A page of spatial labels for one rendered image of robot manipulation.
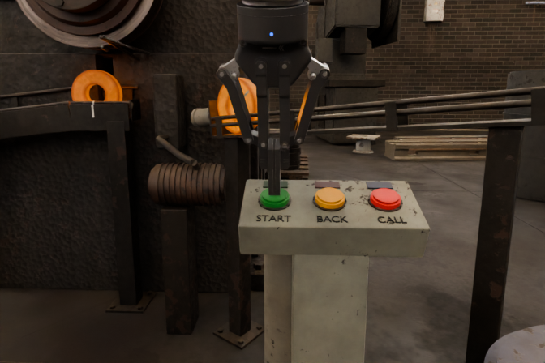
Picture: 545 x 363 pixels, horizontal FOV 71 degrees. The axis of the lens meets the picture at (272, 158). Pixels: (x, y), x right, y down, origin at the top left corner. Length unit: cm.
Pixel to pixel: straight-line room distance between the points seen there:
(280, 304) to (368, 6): 501
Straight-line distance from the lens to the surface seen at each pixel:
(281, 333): 75
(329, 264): 52
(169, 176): 113
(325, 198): 52
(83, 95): 139
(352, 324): 57
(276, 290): 71
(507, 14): 839
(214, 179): 110
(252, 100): 102
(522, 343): 63
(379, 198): 53
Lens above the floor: 75
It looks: 10 degrees down
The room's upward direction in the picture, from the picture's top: straight up
